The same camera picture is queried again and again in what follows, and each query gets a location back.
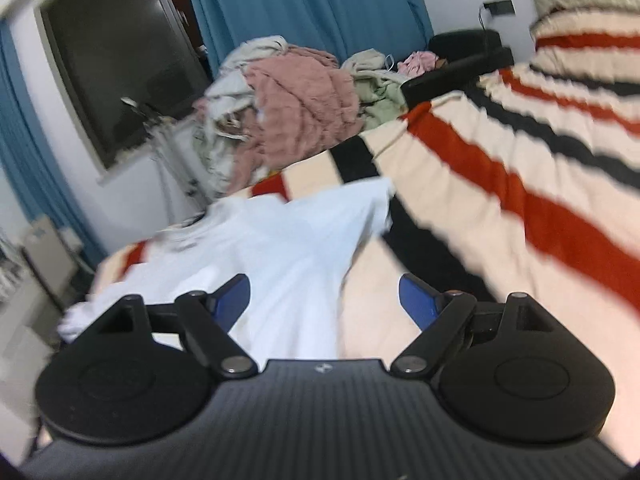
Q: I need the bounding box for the dark window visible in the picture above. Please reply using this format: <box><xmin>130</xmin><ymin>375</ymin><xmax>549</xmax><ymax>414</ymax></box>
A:
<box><xmin>35</xmin><ymin>0</ymin><xmax>213</xmax><ymax>171</ymax></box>

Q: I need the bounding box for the red black striped blanket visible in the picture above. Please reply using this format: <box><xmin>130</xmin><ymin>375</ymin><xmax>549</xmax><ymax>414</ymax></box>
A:
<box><xmin>92</xmin><ymin>57</ymin><xmax>640</xmax><ymax>466</ymax></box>

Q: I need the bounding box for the grey white cloth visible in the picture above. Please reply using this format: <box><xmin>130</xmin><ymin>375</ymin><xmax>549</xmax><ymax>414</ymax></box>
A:
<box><xmin>205</xmin><ymin>35</ymin><xmax>292</xmax><ymax>116</ymax></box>

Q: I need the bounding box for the pale green printed cloth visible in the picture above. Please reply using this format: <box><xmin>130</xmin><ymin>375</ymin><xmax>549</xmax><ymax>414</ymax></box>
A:
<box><xmin>192</xmin><ymin>120</ymin><xmax>241</xmax><ymax>198</ymax></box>

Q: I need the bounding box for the silver tripod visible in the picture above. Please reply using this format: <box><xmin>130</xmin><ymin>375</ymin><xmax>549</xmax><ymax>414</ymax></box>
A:
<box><xmin>120</xmin><ymin>97</ymin><xmax>203</xmax><ymax>211</ymax></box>

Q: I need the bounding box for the small pink garment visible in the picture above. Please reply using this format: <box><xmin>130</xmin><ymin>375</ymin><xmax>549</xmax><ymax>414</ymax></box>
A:
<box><xmin>397</xmin><ymin>51</ymin><xmax>442</xmax><ymax>77</ymax></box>

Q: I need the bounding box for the wide blue curtain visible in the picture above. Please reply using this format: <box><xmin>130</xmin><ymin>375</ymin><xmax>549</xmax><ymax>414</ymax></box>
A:
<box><xmin>177</xmin><ymin>0</ymin><xmax>435</xmax><ymax>68</ymax></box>

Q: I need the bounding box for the white t-shirt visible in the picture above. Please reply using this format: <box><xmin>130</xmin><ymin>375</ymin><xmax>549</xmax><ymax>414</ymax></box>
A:
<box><xmin>57</xmin><ymin>177</ymin><xmax>394</xmax><ymax>361</ymax></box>

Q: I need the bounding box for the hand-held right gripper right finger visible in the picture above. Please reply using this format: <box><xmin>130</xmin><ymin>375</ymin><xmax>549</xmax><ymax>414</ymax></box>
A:
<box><xmin>390</xmin><ymin>274</ymin><xmax>572</xmax><ymax>380</ymax></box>

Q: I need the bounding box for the light green cloth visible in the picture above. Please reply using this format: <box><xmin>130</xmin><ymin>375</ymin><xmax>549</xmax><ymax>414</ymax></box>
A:
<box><xmin>341</xmin><ymin>49</ymin><xmax>409</xmax><ymax>132</ymax></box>

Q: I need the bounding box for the white folding chair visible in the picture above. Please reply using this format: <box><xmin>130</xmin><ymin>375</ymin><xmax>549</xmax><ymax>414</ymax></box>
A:
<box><xmin>20</xmin><ymin>215</ymin><xmax>83</xmax><ymax>311</ymax></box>

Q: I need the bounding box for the narrow blue curtain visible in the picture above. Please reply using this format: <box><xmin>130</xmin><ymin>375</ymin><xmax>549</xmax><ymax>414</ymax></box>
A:
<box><xmin>0</xmin><ymin>20</ymin><xmax>108</xmax><ymax>271</ymax></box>

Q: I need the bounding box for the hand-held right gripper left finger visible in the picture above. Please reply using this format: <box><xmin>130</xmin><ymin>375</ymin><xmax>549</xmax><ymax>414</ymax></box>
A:
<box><xmin>67</xmin><ymin>274</ymin><xmax>259</xmax><ymax>380</ymax></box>

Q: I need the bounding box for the pink fluffy blanket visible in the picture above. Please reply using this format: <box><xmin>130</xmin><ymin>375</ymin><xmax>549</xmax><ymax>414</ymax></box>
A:
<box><xmin>192</xmin><ymin>52</ymin><xmax>361</xmax><ymax>196</ymax></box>

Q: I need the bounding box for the striped pillow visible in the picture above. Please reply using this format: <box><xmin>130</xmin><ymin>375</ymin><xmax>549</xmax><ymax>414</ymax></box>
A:
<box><xmin>529</xmin><ymin>6</ymin><xmax>640</xmax><ymax>111</ymax></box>

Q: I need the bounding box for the black armchair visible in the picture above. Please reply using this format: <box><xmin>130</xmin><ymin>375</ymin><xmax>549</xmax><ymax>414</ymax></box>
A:
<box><xmin>400</xmin><ymin>29</ymin><xmax>515</xmax><ymax>108</ymax></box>

